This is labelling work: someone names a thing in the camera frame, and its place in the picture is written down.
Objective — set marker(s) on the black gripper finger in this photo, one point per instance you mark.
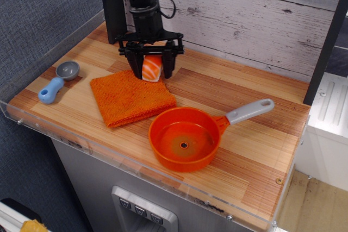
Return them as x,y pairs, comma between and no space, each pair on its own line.
168,60
135,61

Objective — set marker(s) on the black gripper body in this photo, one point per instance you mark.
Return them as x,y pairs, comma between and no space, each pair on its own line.
150,38

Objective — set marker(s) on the salmon nigiri sushi toy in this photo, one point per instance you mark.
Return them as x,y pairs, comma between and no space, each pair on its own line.
151,68

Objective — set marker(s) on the orange cloth napkin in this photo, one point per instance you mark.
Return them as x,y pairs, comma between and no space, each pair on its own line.
122,98

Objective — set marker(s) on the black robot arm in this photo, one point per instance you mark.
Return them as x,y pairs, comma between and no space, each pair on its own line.
150,5

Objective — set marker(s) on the blue grey toy scoop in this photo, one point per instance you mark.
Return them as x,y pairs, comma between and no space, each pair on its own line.
67,71

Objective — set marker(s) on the clear acrylic table guard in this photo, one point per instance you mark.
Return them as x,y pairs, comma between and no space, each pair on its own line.
249,174

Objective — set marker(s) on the grey toy fridge cabinet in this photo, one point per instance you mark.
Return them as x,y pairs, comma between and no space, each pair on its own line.
93,180

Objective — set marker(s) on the silver dispenser button panel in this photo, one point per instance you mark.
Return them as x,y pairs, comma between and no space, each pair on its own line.
138,214

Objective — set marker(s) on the white plastic ridged block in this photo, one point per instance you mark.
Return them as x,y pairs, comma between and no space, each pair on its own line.
322,153

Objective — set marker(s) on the black yellow object bottom left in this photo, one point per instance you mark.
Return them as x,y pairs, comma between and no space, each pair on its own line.
17,217

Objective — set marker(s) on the black left upright post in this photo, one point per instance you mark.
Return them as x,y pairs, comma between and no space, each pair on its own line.
115,19

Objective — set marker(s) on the black upright post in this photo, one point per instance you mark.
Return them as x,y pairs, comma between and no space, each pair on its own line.
115,19
322,62

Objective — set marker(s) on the orange toy pan grey handle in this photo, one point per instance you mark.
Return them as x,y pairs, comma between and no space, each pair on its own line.
186,139

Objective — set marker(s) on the black right upright post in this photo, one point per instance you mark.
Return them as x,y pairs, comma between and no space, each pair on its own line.
322,62

